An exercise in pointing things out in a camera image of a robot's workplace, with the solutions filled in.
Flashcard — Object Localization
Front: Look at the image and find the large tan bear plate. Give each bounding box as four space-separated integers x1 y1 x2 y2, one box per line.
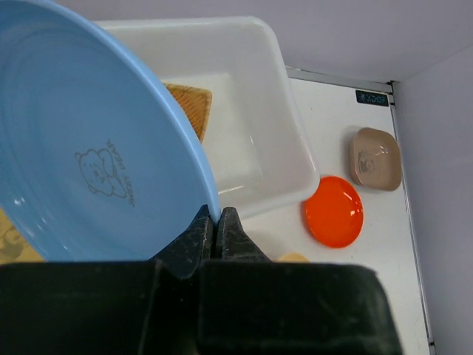
276 252 310 263

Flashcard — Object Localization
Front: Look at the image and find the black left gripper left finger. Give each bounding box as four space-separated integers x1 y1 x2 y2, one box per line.
152 205 214 280

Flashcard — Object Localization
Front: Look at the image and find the blue round plate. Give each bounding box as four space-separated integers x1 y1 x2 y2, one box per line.
1 1 221 261

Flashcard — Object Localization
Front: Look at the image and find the brown square plate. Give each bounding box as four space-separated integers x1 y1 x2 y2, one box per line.
348 127 402 192

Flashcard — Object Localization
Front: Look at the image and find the woven triangular bamboo tray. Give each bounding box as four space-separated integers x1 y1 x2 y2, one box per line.
164 83 212 143

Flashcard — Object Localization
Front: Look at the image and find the white plastic bin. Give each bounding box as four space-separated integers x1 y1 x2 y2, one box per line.
101 16 320 218

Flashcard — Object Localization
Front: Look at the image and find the orange round plate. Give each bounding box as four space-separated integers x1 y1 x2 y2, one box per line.
302 175 364 249

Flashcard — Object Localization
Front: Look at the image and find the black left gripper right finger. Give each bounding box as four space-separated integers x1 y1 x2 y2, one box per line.
215 207 270 262

